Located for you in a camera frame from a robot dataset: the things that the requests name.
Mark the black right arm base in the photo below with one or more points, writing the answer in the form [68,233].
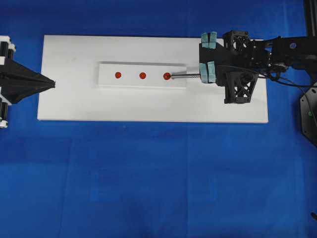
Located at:
[308,110]

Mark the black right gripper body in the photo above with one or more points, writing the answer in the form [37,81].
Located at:
[248,60]

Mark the black aluminium frame rail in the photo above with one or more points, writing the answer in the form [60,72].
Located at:
[310,8]

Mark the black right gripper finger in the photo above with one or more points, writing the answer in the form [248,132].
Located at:
[210,49]
[211,72]

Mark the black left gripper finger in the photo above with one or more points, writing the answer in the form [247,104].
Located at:
[14,70]
[14,92]

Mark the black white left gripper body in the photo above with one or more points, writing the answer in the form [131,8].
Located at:
[7,50]

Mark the large white board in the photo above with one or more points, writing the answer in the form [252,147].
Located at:
[73,63]

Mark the small white raised plate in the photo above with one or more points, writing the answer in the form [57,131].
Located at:
[140,75]

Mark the red soldering iron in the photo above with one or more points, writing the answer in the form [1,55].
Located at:
[177,76]

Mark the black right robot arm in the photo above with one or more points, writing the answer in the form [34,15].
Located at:
[298,53]

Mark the blue table cloth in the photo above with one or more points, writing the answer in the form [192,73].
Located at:
[77,179]

